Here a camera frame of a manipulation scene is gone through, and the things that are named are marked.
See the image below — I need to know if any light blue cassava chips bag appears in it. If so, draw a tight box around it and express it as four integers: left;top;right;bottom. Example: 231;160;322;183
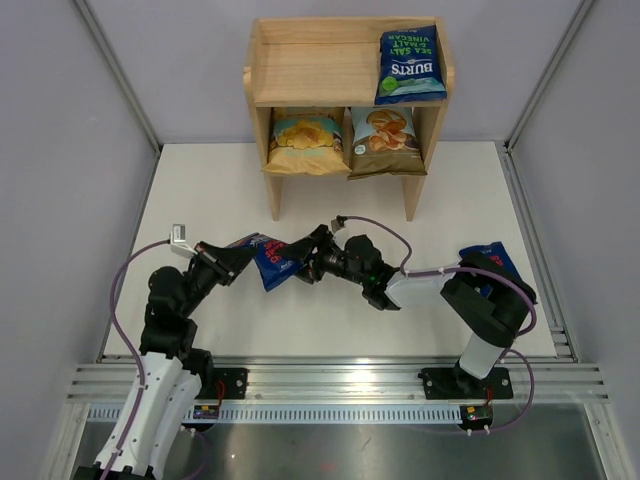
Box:
348;107;427;180

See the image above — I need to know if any wooden two-tier shelf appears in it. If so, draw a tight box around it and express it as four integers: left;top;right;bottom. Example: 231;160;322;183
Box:
241;16;457;222

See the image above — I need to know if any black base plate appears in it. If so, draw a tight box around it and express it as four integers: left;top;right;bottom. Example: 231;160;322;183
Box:
418;367;514;400
197;367;249;400

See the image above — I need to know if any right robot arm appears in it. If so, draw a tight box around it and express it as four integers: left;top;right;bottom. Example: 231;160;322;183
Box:
281;225;537;400

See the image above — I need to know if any blue Burts bag right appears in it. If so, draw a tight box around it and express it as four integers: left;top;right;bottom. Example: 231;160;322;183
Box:
458;241;537;305

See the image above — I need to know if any white slotted cable duct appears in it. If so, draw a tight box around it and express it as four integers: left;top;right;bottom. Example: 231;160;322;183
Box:
87;405;464;424

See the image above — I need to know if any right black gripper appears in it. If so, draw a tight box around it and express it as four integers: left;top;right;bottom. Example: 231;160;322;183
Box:
276;223;368;287

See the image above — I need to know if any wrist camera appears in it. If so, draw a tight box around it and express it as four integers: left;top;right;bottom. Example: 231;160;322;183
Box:
169;224;195;258
330;215;348;234

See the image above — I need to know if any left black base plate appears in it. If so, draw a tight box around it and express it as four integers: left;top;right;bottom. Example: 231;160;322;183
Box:
197;367;249;400

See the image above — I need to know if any blue spicy sweet chilli bag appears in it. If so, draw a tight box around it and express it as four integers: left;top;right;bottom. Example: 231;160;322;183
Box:
228;232;302;292

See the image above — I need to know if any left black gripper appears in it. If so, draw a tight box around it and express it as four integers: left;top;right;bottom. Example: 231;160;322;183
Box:
179;241;259;318

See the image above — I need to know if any yellow kettle chips bag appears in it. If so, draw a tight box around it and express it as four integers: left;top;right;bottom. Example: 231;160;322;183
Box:
263;107;351;176

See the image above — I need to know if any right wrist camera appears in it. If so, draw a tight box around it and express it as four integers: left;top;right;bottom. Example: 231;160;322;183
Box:
330;215;348;234

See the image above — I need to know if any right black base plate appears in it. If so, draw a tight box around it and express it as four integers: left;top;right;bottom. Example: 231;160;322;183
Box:
418;367;514;400

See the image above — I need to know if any blue sea salt vinegar bag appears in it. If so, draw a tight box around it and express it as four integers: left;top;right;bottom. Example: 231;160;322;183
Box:
375;25;447;105

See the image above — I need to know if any aluminium mounting rail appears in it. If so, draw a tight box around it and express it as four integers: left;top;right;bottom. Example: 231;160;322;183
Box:
66;357;609;404

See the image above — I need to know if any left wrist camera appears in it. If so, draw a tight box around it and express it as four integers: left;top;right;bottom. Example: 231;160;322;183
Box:
169;224;195;258

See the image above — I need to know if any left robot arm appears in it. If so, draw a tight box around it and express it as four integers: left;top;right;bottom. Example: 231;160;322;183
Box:
73;242;257;479

